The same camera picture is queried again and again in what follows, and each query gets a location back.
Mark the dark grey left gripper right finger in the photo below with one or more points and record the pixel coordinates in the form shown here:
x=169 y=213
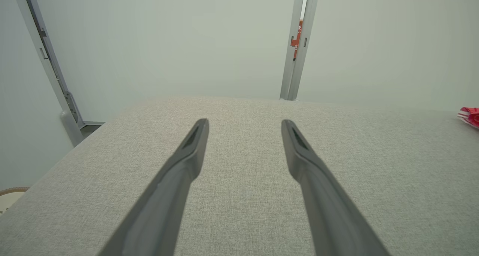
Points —
x=333 y=218

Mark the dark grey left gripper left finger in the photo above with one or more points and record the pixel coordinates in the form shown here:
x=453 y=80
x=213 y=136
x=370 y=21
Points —
x=157 y=215

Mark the red basketball jersey white trim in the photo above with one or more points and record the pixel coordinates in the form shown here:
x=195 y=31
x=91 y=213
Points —
x=472 y=118

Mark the woven laundry basket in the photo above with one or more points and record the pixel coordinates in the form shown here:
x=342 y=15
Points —
x=9 y=198

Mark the orange red sign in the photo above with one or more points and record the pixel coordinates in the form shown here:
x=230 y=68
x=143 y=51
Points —
x=296 y=42

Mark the grey partition post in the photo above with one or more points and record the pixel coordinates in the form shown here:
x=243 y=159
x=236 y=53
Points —
x=290 y=76
x=50 y=69

